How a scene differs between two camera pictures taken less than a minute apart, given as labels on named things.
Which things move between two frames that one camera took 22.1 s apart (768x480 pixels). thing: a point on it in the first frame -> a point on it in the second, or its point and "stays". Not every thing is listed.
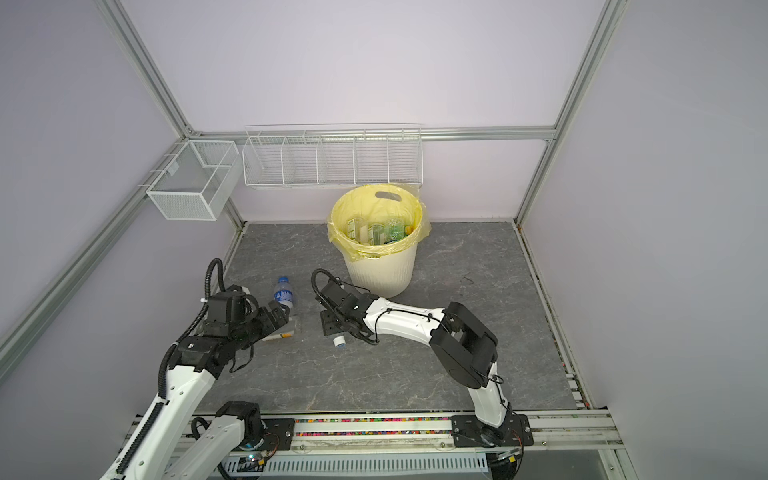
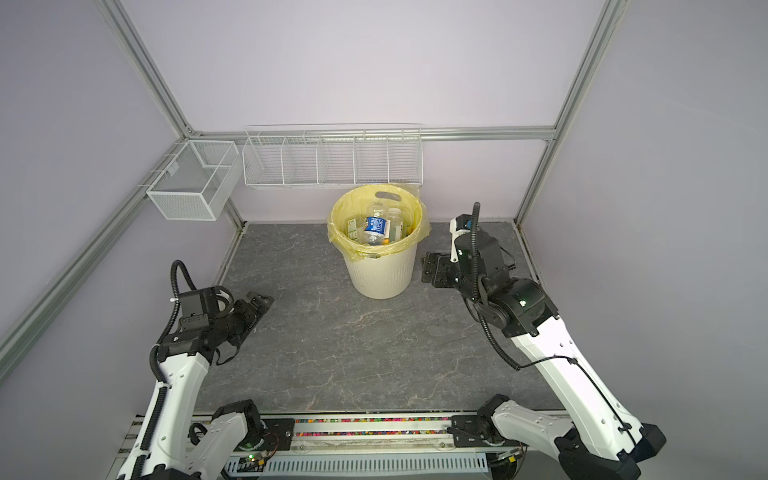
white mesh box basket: (196, 183) stays
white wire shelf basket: (295, 155) stays
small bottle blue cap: (283, 292) -> (377, 228)
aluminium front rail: (579, 436) stays
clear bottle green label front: (353, 229) stays
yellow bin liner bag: (375, 203) stays
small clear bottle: (279, 335) -> (395, 215)
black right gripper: (328, 324) -> (438, 260)
